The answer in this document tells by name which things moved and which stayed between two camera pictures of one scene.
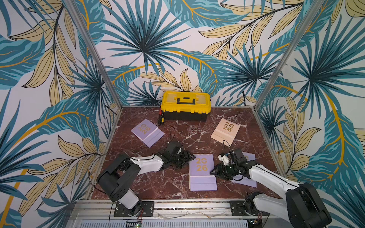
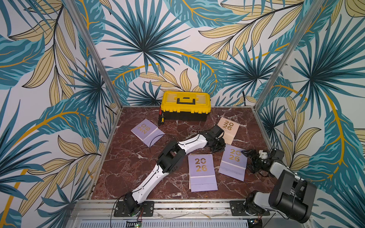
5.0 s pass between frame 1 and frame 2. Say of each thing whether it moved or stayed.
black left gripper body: moved
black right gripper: moved
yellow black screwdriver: stayed
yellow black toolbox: stayed
